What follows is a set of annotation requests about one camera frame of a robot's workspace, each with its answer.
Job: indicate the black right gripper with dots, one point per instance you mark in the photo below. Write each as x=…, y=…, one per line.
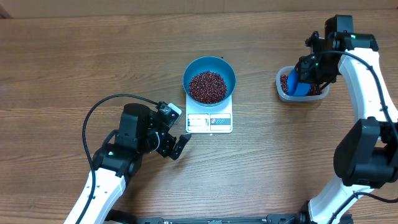
x=304, y=76

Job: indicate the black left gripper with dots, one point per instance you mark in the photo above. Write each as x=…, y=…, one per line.
x=166, y=149

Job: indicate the blue plastic measuring scoop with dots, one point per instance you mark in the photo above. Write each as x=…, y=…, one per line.
x=294, y=87

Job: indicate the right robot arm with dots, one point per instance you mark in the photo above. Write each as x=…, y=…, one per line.
x=366, y=158

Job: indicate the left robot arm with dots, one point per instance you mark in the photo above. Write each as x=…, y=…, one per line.
x=141, y=131

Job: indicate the white digital kitchen scale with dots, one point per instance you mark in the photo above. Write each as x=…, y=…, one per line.
x=206, y=119

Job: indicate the teal blue bowl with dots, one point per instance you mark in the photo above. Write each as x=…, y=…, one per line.
x=214, y=64

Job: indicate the clear plastic container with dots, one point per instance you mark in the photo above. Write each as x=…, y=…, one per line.
x=296, y=99

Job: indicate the red adzuki beans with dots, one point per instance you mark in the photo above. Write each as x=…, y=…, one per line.
x=208, y=87

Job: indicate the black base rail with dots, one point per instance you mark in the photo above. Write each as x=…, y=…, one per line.
x=214, y=220

